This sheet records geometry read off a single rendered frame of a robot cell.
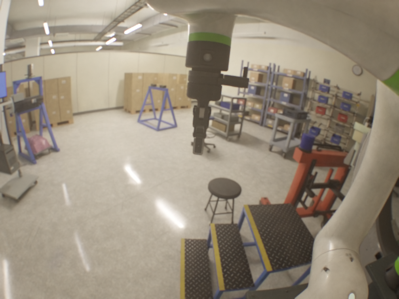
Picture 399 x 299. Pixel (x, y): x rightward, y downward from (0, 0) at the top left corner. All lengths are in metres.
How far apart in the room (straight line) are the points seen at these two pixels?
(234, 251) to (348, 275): 0.99
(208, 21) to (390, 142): 0.40
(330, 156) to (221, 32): 1.61
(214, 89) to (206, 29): 0.12
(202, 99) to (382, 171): 0.39
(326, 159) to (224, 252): 1.20
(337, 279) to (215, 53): 0.49
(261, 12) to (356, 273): 0.46
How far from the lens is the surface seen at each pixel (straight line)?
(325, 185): 1.95
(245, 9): 0.23
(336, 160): 1.92
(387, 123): 0.39
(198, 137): 0.35
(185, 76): 7.69
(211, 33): 0.36
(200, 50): 0.36
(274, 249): 1.14
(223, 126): 4.34
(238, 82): 0.37
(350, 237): 0.47
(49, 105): 5.76
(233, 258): 1.27
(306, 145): 1.58
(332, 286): 0.39
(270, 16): 0.22
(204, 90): 0.36
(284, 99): 5.90
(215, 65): 0.36
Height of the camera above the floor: 1.44
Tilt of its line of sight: 24 degrees down
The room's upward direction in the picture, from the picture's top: 6 degrees clockwise
